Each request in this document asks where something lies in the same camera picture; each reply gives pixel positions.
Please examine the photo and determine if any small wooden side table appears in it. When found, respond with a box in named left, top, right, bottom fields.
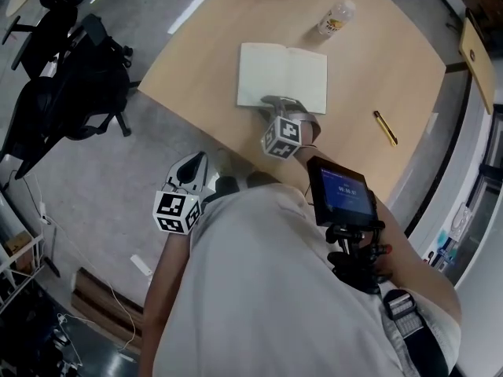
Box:
left=446, top=8, right=497, bottom=115

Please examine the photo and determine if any yellow utility knife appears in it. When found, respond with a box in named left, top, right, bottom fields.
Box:
left=373, top=110, right=398, bottom=148

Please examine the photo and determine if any black office chair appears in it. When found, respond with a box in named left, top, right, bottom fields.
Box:
left=2, top=0, right=99, bottom=78
left=0, top=13, right=133, bottom=180

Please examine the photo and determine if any clear plastic drink bottle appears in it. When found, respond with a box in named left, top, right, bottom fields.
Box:
left=316, top=0, right=357, bottom=37

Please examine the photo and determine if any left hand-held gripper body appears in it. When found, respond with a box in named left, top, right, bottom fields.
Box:
left=152, top=178, right=204, bottom=235

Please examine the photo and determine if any grey harness strap with buckle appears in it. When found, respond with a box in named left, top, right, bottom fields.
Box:
left=381, top=288, right=451, bottom=377

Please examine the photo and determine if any blue cover notebook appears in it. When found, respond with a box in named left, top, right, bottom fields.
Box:
left=236, top=42, right=329, bottom=115

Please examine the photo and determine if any white power strip cable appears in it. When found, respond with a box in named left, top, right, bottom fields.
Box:
left=84, top=265, right=138, bottom=349

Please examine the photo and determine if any white shelving unit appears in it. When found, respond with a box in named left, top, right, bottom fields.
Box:
left=0, top=194, right=60, bottom=309

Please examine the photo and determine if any person's left forearm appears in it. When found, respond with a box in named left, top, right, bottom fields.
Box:
left=139, top=229, right=197, bottom=377

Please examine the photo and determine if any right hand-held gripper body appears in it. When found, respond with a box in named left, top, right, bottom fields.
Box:
left=259, top=102, right=321, bottom=159

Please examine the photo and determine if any person's white shirt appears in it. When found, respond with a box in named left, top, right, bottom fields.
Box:
left=151, top=182, right=461, bottom=377

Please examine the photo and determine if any black chest-mounted monitor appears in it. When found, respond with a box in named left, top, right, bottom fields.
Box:
left=306, top=156, right=394, bottom=294

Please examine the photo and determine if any white power strip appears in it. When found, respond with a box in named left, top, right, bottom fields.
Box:
left=130, top=254, right=154, bottom=277

